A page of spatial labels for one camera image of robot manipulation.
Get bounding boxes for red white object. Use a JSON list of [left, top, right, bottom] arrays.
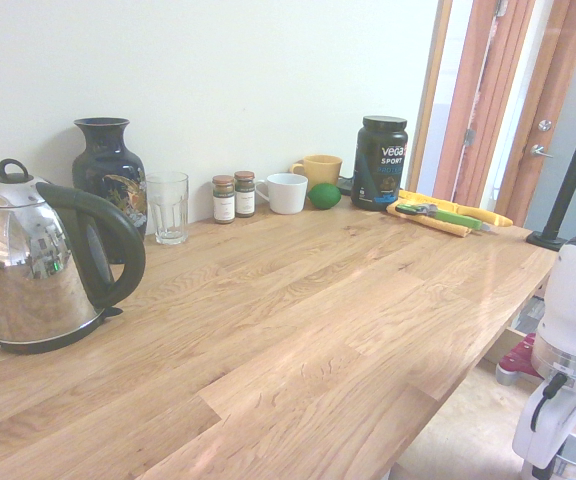
[[494, 333, 540, 387]]

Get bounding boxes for black Ulanzi camera stand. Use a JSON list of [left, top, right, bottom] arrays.
[[524, 68, 576, 251]]

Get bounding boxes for yellow mug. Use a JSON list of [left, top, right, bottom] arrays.
[[288, 153, 344, 194]]

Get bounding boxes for green handled scissors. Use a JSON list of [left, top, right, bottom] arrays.
[[394, 201, 492, 235]]

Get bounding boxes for yellow cloth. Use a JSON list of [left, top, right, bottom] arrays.
[[385, 189, 475, 240]]

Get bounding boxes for spice jar copper lid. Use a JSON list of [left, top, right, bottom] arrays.
[[233, 170, 257, 220], [211, 174, 237, 225]]

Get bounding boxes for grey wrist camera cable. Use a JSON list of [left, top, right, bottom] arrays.
[[529, 371, 569, 434]]

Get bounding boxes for green lime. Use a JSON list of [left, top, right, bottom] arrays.
[[307, 182, 343, 211]]

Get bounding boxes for black Vega protein tub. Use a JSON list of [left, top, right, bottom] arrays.
[[350, 114, 410, 212]]

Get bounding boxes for clear glass tumbler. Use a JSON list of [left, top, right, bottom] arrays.
[[144, 170, 191, 247]]

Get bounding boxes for stainless steel electric kettle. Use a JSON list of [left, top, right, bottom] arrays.
[[0, 157, 148, 356]]

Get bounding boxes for wooden door frame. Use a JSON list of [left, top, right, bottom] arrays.
[[406, 0, 576, 227]]

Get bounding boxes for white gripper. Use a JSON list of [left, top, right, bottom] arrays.
[[511, 380, 576, 480]]

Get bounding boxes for dark blue painted vase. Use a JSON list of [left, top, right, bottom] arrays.
[[71, 116, 149, 266]]

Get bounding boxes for plain white cup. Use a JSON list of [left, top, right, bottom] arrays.
[[253, 172, 310, 216]]

